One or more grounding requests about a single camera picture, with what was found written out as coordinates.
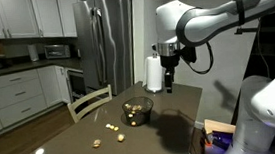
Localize light wooden board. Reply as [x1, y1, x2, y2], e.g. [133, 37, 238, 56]
[203, 116, 238, 137]

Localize white kitchen cabinets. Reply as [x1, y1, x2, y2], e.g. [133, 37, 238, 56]
[0, 63, 75, 137]
[0, 0, 82, 45]

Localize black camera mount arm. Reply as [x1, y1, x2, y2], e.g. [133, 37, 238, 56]
[234, 23, 275, 36]

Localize stainless steel refrigerator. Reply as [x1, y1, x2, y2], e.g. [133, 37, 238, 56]
[72, 0, 141, 100]

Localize white lower kitchen cabinets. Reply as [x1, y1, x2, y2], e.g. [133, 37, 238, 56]
[0, 63, 75, 137]

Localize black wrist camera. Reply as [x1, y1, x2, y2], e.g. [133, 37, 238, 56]
[178, 45, 198, 65]

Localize black wire mesh basket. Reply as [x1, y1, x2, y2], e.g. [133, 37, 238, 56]
[120, 95, 157, 128]

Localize white upper kitchen cabinets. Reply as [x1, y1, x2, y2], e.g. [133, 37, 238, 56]
[0, 0, 82, 45]

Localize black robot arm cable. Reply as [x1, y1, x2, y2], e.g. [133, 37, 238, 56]
[179, 40, 217, 77]

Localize perforated metal robot base plate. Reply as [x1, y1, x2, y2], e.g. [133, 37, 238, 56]
[200, 124, 275, 154]

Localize cream wooden chair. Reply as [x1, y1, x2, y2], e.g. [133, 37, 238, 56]
[65, 83, 115, 125]

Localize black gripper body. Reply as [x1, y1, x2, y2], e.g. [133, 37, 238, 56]
[160, 53, 182, 74]

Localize black undercounter wine cooler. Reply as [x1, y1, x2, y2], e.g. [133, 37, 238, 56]
[66, 67, 87, 104]

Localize orange black clamp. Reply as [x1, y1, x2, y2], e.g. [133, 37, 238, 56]
[201, 126, 215, 149]

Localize dark kitchen countertop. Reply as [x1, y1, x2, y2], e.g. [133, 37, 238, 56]
[0, 56, 84, 80]

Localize large gold wrapped packet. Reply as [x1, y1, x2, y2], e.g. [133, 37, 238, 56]
[92, 138, 103, 149]
[116, 133, 127, 143]

